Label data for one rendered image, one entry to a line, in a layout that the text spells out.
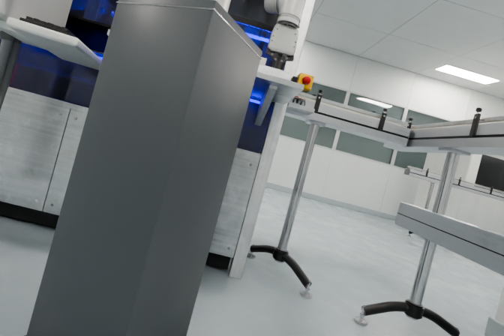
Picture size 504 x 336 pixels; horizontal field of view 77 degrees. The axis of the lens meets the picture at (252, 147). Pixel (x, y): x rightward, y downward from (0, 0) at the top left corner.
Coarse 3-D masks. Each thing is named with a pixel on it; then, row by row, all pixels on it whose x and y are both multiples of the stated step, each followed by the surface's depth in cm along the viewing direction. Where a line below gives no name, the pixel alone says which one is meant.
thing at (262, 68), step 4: (260, 64) 114; (260, 68) 114; (264, 68) 114; (268, 68) 114; (272, 68) 114; (276, 68) 114; (260, 72) 114; (264, 72) 114; (268, 72) 114; (272, 72) 114; (276, 72) 114; (280, 72) 115; (284, 72) 115; (288, 72) 115; (276, 76) 114; (280, 76) 115; (284, 76) 115; (288, 76) 115
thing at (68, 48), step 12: (0, 24) 101; (12, 24) 94; (24, 24) 95; (24, 36) 104; (36, 36) 98; (48, 36) 96; (60, 36) 97; (48, 48) 116; (60, 48) 109; (72, 48) 102; (84, 48) 105; (72, 60) 131; (84, 60) 122; (96, 60) 120
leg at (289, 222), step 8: (312, 120) 166; (312, 128) 168; (312, 136) 168; (312, 144) 168; (304, 152) 169; (312, 152) 169; (304, 160) 168; (304, 168) 168; (296, 176) 170; (304, 176) 168; (296, 184) 168; (296, 192) 168; (296, 200) 168; (288, 208) 169; (296, 208) 168; (288, 216) 168; (288, 224) 168; (288, 232) 168; (280, 240) 168; (288, 240) 168; (280, 248) 168
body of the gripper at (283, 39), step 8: (280, 24) 114; (288, 24) 113; (272, 32) 115; (280, 32) 114; (288, 32) 114; (296, 32) 115; (272, 40) 114; (280, 40) 114; (288, 40) 114; (296, 40) 115; (272, 48) 114; (280, 48) 114; (288, 48) 114; (280, 56) 119; (288, 56) 119
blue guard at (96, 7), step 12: (84, 0) 146; (96, 0) 147; (108, 0) 147; (72, 12) 146; (84, 12) 146; (96, 12) 147; (108, 12) 147; (108, 24) 147; (240, 24) 151; (252, 36) 151; (264, 36) 152; (264, 48) 152
